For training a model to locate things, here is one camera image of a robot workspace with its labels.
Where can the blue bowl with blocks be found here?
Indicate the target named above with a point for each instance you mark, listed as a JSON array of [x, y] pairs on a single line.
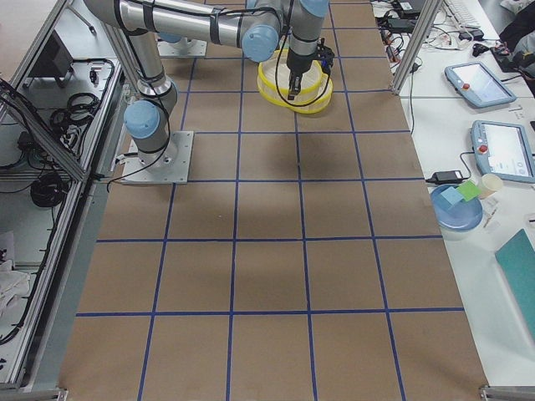
[[463, 217]]

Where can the blue foam block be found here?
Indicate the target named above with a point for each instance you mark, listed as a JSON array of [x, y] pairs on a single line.
[[449, 197]]

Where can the white cloth rag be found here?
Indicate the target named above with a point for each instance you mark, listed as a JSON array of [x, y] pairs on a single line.
[[14, 284]]

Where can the teal board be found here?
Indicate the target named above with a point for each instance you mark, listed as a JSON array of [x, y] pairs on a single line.
[[516, 259]]

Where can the green foam block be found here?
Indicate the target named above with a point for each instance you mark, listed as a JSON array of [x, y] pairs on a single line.
[[468, 190]]

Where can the blue teach pendant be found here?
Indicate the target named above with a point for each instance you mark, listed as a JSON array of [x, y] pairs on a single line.
[[478, 85], [502, 149]]

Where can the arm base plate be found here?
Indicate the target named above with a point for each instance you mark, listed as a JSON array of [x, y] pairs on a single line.
[[196, 51], [171, 167]]

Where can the aluminium frame post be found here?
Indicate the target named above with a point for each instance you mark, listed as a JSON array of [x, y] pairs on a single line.
[[420, 33]]

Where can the black electronics box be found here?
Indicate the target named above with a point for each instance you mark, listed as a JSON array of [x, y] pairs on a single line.
[[54, 62]]

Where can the beige paper cup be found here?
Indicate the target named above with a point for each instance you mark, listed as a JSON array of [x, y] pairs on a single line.
[[488, 185]]

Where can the upper blue teach pendant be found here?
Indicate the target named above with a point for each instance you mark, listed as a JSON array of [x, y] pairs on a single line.
[[478, 85]]

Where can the black power adapter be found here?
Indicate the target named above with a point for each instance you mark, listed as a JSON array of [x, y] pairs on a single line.
[[446, 177]]

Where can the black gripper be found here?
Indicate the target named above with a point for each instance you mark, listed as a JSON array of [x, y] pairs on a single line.
[[298, 63]]

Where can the lower blue teach pendant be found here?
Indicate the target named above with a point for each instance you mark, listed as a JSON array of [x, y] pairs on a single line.
[[502, 149]]

